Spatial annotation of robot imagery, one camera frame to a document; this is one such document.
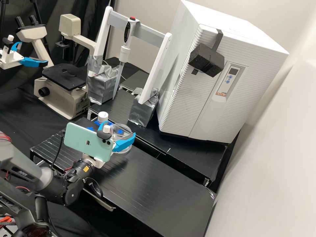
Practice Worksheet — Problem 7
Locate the black platform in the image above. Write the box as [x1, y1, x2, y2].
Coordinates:
[127, 116, 239, 194]
[29, 117, 217, 237]
[119, 70, 150, 93]

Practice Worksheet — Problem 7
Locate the black cable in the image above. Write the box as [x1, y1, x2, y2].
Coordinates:
[52, 132, 66, 171]

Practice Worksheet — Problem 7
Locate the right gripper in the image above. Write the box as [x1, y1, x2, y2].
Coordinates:
[83, 122, 136, 169]

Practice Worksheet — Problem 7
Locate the pipette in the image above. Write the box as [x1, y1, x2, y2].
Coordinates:
[113, 15, 137, 100]

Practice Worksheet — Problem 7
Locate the white incubator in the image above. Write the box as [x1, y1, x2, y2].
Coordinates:
[170, 0, 290, 145]

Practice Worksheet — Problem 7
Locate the blue bottle holder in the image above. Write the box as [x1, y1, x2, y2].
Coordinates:
[92, 119, 117, 129]

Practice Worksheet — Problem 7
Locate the cream microscope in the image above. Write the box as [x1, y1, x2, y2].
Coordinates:
[15, 13, 97, 121]

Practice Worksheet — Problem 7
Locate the white pipette stand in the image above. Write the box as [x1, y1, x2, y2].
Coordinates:
[86, 6, 173, 128]

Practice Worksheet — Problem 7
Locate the incubator door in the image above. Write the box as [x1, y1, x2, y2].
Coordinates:
[158, 23, 250, 139]

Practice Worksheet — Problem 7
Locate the right wrist camera phone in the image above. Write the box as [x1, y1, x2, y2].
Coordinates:
[64, 122, 117, 163]

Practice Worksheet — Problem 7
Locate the petri dish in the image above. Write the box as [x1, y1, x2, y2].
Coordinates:
[111, 143, 132, 156]

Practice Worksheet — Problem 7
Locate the petri dish lid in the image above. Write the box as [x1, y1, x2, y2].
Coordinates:
[108, 123, 133, 142]

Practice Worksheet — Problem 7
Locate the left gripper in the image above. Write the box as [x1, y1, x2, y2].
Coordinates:
[0, 41, 49, 70]

